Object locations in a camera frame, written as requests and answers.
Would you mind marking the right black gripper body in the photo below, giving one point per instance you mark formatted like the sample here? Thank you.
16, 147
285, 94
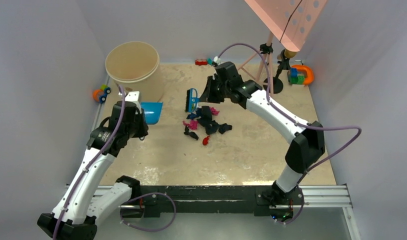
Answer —
217, 92

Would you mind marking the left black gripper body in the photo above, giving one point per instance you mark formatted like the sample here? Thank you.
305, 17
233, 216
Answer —
137, 128

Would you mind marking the blue dustpan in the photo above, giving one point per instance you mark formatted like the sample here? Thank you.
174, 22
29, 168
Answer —
152, 112

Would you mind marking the blue hand brush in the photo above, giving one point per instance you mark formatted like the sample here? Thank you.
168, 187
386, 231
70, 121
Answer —
192, 100

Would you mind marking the red paper scrap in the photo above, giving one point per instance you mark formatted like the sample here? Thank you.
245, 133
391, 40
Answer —
205, 141

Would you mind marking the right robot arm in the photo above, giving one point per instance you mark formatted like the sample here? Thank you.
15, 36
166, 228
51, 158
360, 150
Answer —
306, 140

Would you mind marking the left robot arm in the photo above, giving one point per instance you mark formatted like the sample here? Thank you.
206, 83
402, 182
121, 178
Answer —
77, 216

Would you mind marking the magenta paper scrap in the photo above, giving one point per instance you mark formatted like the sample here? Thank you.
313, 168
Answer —
214, 111

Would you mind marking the red toy block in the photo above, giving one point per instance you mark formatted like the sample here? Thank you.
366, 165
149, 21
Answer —
201, 62

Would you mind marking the small blue paper scrap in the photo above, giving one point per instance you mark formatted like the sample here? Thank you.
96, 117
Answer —
192, 116

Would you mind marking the large black paper scrap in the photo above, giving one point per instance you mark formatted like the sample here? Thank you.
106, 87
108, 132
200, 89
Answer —
206, 120

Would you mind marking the small pink paper scrap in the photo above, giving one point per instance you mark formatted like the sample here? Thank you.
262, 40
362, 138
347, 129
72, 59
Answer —
192, 124

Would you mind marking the orange toy car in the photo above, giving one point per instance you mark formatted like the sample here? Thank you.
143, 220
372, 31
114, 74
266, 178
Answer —
100, 95

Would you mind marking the beige round bin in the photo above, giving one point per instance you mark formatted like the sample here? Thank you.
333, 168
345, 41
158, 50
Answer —
136, 66

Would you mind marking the black microphone stand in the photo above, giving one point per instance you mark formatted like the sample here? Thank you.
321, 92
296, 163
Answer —
275, 85

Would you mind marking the pink music stand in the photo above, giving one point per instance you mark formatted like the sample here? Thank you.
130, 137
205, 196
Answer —
289, 23

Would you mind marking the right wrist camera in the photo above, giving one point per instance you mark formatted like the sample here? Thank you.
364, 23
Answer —
216, 61

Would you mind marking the black base frame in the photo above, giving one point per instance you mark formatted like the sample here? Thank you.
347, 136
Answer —
150, 201

